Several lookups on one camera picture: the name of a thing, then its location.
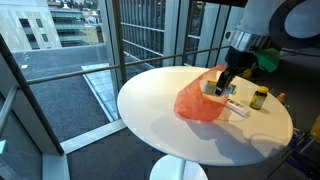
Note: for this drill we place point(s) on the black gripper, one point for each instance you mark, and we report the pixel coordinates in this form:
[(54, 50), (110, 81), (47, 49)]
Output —
[(240, 61)]

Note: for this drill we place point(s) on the orange plastic bag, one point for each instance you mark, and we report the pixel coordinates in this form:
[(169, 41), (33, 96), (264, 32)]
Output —
[(196, 103)]

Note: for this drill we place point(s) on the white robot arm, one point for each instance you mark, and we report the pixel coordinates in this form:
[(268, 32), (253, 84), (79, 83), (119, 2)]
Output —
[(256, 16)]

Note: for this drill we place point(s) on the amber bottle with yellow cap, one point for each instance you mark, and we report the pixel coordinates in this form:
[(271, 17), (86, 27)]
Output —
[(259, 98)]

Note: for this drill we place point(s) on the small orange bottle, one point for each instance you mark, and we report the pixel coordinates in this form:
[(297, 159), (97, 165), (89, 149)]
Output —
[(281, 98)]

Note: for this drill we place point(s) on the small yellow object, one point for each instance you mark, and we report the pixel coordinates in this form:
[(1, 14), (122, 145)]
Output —
[(246, 73)]

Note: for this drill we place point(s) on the small white box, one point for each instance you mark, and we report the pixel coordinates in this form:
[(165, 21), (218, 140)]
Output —
[(238, 107)]

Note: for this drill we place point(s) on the large yellow object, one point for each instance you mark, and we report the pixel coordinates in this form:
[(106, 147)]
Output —
[(316, 128)]

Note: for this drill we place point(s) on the metal window railing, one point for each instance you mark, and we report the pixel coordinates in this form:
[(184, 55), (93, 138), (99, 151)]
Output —
[(83, 71)]

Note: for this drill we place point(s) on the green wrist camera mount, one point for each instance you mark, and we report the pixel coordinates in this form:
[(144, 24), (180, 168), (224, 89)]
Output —
[(268, 60)]

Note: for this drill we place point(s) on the white table pedestal base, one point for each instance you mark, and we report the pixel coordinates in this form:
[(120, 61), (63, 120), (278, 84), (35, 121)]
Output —
[(166, 170)]

